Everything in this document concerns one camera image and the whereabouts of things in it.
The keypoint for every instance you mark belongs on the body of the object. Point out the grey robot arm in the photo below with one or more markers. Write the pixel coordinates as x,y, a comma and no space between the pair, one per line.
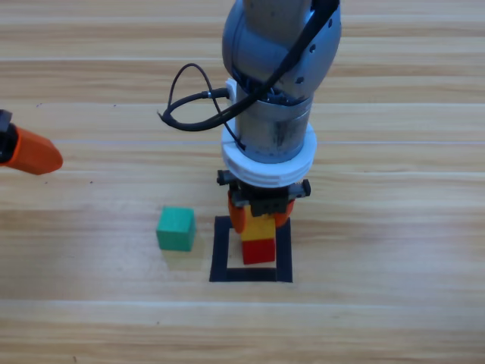
273,45

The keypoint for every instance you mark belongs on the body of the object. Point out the black tape square outline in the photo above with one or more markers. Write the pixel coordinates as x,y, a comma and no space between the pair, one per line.
219,250

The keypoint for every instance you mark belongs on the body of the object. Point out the green wooden block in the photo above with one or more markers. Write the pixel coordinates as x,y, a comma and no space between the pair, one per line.
176,231

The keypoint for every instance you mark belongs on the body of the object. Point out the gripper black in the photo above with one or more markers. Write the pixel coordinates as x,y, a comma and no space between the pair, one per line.
4,120
269,204

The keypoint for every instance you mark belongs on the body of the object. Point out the yellow wooden block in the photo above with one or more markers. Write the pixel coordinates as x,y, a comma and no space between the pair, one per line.
259,229

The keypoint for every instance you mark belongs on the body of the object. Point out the red wooden block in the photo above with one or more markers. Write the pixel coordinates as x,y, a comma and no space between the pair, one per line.
258,252

